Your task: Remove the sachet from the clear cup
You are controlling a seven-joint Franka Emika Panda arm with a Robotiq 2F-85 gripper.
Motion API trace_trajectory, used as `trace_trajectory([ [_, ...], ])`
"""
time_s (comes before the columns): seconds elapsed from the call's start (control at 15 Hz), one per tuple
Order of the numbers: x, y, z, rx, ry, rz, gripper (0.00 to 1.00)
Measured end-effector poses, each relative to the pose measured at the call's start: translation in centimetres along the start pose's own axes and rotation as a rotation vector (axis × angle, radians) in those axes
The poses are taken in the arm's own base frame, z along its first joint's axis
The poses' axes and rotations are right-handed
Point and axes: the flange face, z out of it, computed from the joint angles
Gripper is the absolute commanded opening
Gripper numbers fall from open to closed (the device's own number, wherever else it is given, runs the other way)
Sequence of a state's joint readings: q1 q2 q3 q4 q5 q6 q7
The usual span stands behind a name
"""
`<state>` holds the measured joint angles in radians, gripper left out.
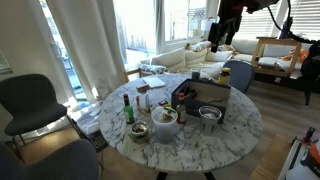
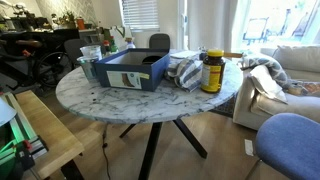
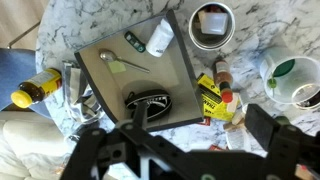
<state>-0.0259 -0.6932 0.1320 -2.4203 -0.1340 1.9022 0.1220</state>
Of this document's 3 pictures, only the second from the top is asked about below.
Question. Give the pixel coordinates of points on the light wooden bench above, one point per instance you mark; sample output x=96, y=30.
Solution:
x=62, y=144

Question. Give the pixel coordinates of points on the white window blinds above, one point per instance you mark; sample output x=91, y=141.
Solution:
x=140, y=14

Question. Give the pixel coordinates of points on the patterned grey white blanket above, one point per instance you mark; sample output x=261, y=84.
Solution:
x=251, y=60

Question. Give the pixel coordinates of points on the striped blue white cloth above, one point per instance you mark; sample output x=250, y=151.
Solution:
x=186, y=74

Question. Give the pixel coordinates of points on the red capped sauce bottle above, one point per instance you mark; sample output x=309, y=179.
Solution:
x=107, y=47

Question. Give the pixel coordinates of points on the clear plastic cup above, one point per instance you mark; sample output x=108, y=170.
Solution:
x=92, y=50

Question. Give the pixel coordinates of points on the beige sofa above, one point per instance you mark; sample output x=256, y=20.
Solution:
x=260, y=97

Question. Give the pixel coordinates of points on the white paper on floor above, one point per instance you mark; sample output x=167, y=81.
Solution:
x=249, y=147

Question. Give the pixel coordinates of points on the blue upholstered chair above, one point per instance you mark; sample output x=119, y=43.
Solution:
x=290, y=144

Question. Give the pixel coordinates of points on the brown vitamin bottle yellow lid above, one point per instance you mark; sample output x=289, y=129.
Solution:
x=212, y=71

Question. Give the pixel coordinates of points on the green spray bottle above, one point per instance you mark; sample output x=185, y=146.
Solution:
x=113, y=46

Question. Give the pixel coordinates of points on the round white marble table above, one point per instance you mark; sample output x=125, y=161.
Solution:
x=122, y=106

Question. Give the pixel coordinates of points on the dark grey office chair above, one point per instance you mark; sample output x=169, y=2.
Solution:
x=159, y=41

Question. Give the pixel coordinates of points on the blue cardboard shoe box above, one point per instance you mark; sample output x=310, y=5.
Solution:
x=134, y=68

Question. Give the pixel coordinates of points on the black bicycle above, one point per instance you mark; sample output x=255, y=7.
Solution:
x=36, y=60

